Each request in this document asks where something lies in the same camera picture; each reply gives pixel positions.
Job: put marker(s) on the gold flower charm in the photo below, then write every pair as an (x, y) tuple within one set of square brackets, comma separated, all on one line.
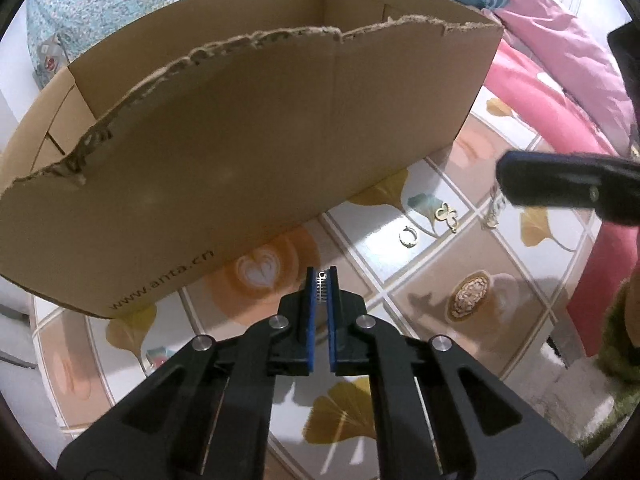
[(441, 212)]

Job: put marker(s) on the pink blanket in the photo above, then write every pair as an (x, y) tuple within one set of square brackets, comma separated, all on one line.
[(550, 90)]

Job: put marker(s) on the grey patterned hanging cloth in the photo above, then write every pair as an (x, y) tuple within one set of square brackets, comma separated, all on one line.
[(50, 57)]

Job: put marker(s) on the teal floral cloth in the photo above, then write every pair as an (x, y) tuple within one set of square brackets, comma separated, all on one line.
[(100, 0)]

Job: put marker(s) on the brown cardboard box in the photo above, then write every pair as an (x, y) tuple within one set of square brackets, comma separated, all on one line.
[(250, 160)]

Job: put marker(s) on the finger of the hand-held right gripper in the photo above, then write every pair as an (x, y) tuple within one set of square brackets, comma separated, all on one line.
[(550, 180), (627, 75)]

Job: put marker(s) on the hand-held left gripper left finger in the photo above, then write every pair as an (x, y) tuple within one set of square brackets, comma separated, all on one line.
[(312, 310)]

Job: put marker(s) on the white foam mattress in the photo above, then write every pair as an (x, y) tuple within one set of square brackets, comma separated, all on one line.
[(15, 310)]

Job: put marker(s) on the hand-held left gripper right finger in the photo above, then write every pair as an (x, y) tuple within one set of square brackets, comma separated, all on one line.
[(332, 310)]

